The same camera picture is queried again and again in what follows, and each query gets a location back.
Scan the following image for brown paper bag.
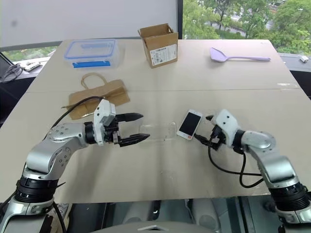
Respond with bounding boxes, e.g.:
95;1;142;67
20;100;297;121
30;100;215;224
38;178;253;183
62;72;131;120

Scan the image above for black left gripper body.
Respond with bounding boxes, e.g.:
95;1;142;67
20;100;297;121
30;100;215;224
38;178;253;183
103;115;122;146

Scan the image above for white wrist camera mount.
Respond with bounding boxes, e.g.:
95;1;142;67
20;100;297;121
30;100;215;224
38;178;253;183
210;109;240;145
93;99;117;146

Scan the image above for lilac plastic spatula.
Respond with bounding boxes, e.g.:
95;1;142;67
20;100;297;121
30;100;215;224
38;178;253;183
209;47;271;64

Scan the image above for open cardboard box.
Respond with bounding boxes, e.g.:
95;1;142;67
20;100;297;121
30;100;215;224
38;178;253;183
138;23;179;69

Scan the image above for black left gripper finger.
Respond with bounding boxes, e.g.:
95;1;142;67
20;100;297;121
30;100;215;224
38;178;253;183
117;112;144;123
116;133;151;148

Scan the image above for clear blue-rimmed plastic container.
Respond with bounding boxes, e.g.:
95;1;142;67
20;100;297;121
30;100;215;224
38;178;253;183
63;39;121;69

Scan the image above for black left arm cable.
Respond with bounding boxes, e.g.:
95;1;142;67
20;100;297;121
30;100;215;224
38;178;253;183
50;96;105;129

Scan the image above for clear plastic phone case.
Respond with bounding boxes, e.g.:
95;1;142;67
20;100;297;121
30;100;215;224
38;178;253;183
138;121;177;142

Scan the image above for dark rounded robot body shapes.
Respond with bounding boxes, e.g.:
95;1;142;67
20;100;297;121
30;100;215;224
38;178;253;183
70;198;275;233

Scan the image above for grey cable bundle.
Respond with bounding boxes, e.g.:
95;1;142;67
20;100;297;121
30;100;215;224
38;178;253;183
0;63;24;83

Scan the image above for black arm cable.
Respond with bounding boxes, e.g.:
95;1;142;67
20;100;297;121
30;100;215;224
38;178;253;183
50;96;105;129
207;135;264;188

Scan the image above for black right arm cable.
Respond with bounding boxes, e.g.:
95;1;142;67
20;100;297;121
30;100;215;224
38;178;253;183
207;135;264;188

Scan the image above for white smartphone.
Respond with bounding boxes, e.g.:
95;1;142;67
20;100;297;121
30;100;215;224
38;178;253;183
176;109;203;141

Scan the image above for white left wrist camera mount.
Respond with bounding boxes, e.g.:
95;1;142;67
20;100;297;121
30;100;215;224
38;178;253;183
93;99;117;146

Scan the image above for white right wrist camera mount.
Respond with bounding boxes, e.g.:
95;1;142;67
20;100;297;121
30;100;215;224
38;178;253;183
210;109;240;145

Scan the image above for white power strip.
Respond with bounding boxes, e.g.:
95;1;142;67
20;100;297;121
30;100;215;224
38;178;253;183
23;61;41;71

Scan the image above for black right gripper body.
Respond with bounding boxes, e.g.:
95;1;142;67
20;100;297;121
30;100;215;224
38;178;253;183
207;124;228;150

